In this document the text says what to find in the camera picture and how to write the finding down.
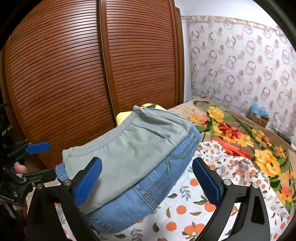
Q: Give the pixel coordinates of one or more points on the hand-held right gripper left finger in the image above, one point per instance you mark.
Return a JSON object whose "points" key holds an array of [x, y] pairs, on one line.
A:
{"points": [[89, 183]]}

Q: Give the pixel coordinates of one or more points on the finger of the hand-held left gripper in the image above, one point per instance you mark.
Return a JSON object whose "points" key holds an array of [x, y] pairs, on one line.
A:
{"points": [[38, 147], [39, 175]]}

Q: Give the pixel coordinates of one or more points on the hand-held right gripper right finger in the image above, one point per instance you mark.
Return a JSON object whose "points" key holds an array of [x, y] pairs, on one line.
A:
{"points": [[207, 183]]}

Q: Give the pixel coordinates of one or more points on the grey-green pants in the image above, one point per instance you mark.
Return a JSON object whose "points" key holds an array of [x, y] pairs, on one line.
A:
{"points": [[138, 143]]}

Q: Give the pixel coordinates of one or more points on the person's left hand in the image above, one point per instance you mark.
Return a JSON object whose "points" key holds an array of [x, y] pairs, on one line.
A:
{"points": [[20, 168]]}

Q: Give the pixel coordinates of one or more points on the orange fruit print blanket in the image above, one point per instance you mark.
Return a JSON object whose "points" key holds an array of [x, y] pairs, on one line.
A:
{"points": [[189, 208]]}

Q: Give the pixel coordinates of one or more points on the blue denim jeans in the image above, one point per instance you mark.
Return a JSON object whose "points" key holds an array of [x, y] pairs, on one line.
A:
{"points": [[157, 180]]}

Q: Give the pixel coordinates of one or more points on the floral brown blanket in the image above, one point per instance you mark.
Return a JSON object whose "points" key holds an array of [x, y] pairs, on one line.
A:
{"points": [[231, 129]]}

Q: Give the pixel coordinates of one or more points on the yellow garment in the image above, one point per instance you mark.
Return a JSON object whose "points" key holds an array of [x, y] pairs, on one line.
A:
{"points": [[121, 117]]}

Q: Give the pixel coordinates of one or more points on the wooden slatted wardrobe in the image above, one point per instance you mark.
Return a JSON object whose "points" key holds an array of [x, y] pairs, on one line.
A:
{"points": [[57, 69]]}

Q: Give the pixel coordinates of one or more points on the cardboard box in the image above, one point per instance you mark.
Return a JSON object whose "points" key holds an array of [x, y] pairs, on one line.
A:
{"points": [[260, 120]]}

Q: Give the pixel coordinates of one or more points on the blue plastic bag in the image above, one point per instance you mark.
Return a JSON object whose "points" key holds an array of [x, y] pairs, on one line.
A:
{"points": [[257, 109]]}

